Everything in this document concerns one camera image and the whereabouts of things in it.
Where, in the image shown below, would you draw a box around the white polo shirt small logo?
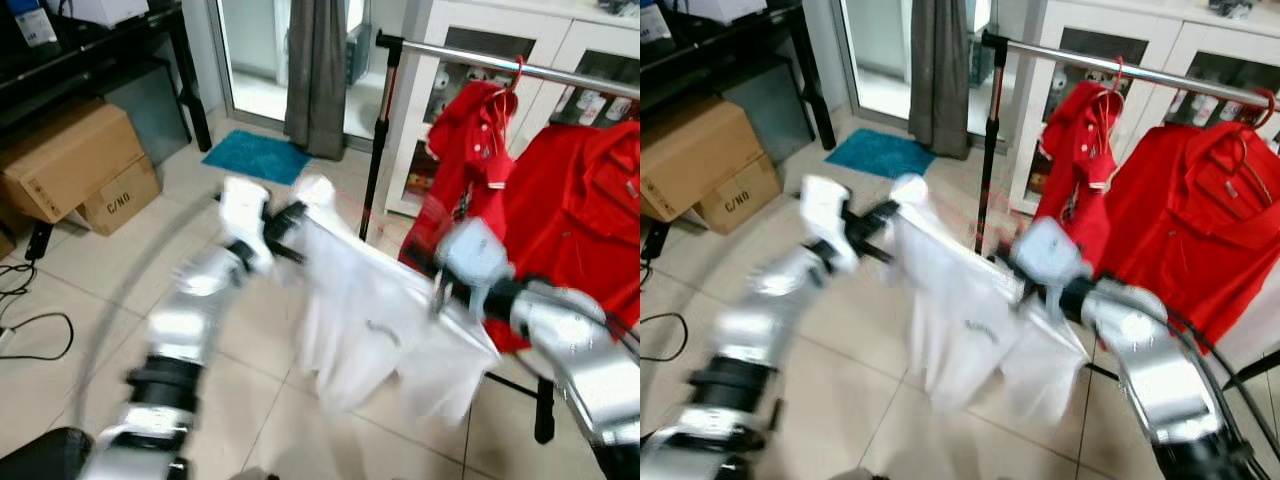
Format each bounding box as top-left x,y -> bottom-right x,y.
885,173 -> 1093,426
288,175 -> 503,429

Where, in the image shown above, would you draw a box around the teal floor mat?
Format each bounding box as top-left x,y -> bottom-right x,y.
202,130 -> 313,187
826,128 -> 937,181

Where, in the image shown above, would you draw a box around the small red polo shirt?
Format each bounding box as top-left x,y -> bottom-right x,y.
398,80 -> 521,276
1030,80 -> 1126,251

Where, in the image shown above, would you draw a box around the small cardboard box printed letters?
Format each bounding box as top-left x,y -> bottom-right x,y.
693,153 -> 783,236
78,155 -> 163,237

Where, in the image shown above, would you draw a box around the grey board panel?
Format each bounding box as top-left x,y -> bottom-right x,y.
105,65 -> 191,166
725,55 -> 816,166

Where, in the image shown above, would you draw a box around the grey curtain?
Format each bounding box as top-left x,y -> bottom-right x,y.
284,0 -> 349,161
908,0 -> 973,161

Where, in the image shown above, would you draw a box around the large red polo shirt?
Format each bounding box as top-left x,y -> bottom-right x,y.
487,118 -> 641,353
1095,120 -> 1280,346

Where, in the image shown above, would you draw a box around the glass sliding door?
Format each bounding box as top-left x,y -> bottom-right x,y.
208,0 -> 373,141
830,0 -> 996,136

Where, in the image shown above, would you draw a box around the large cardboard box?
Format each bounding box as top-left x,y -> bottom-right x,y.
0,100 -> 149,225
640,98 -> 766,223

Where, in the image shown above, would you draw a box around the clothes rack silver bar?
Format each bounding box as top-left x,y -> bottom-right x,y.
358,30 -> 641,446
972,30 -> 1280,391

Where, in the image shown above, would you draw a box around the black desk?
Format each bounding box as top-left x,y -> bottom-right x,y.
640,0 -> 837,151
0,0 -> 213,153

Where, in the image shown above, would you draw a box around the white box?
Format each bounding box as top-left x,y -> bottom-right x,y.
70,0 -> 151,28
690,0 -> 771,26

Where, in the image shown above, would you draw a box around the white glass door cabinet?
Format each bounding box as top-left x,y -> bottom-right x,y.
1008,0 -> 1280,216
385,0 -> 641,219

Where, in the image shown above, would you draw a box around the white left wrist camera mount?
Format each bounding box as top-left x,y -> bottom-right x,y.
218,176 -> 273,273
800,175 -> 859,273

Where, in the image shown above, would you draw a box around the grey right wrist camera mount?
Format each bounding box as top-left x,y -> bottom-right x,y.
1010,216 -> 1093,301
436,218 -> 517,313

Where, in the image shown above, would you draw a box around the black floor cable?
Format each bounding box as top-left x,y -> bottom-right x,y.
0,262 -> 76,363
640,312 -> 697,363

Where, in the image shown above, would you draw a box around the red wire hanger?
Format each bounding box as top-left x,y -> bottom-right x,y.
1092,55 -> 1129,126
1205,88 -> 1279,176
490,55 -> 528,126

